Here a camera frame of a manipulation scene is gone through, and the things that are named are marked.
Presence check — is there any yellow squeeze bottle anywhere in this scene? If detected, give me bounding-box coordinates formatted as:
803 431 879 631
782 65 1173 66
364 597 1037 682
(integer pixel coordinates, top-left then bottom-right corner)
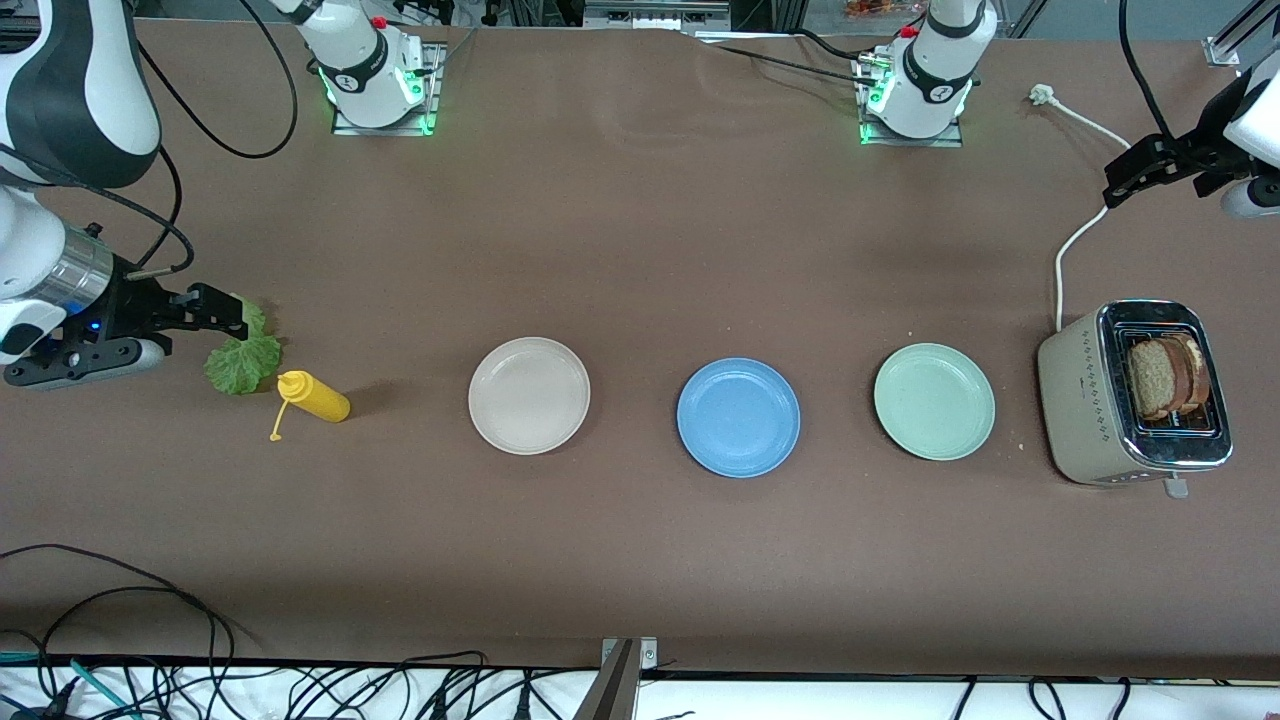
268 369 352 443

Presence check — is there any blue plate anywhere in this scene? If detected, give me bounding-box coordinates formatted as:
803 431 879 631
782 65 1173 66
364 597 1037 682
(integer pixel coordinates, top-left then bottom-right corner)
676 357 802 479

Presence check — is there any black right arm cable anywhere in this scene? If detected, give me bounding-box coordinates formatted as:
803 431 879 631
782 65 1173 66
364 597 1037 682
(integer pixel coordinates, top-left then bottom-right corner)
100 0 301 281

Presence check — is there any green lettuce leaf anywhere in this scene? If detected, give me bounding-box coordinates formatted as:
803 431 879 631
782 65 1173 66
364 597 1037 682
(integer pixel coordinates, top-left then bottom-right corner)
203 298 284 396

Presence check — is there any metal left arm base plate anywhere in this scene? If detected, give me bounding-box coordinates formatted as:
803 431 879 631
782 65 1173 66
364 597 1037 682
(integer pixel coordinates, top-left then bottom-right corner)
858 45 966 149

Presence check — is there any black looped cable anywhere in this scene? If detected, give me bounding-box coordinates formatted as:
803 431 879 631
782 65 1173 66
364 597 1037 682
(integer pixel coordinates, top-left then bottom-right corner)
0 545 238 720

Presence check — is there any beige chrome two-slot toaster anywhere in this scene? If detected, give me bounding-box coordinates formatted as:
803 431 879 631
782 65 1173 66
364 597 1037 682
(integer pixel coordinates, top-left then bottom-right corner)
1036 299 1235 500

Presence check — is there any aluminium profile bar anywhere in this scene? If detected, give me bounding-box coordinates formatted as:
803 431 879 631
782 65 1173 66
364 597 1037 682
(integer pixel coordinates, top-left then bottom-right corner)
583 0 733 31

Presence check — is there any white toaster power cable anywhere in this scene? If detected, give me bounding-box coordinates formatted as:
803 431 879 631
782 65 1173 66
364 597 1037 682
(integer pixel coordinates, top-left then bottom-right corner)
1029 83 1136 333

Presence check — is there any teal cable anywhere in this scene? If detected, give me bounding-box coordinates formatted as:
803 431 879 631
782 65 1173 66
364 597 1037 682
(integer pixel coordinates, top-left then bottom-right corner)
0 652 141 720

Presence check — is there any aluminium frame rail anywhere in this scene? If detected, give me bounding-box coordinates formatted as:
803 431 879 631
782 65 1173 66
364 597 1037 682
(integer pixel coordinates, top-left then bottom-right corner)
573 637 659 720
1205 0 1280 67

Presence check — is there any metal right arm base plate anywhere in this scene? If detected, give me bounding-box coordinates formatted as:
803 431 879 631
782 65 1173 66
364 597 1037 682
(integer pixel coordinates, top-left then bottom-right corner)
330 40 446 136

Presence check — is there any black base cable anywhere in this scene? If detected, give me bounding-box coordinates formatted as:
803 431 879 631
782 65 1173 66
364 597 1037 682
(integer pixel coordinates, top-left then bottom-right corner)
690 28 881 86

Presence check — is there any brown bread slice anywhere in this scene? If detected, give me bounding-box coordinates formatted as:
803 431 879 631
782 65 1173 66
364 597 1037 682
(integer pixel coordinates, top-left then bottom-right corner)
1128 338 1191 421
1180 335 1213 411

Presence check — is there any beige plate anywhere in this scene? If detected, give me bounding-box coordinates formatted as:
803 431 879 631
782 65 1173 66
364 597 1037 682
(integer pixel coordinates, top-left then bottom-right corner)
467 336 592 457

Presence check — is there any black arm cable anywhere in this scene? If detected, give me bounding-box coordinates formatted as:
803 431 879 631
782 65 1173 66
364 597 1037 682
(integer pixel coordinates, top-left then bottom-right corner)
100 0 301 281
1118 0 1181 141

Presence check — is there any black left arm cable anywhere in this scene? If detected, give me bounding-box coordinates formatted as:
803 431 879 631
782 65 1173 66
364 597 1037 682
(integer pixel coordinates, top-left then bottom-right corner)
1118 0 1181 141

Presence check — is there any light green plate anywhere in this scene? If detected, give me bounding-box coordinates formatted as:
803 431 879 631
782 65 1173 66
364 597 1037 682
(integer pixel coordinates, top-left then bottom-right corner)
873 342 997 462

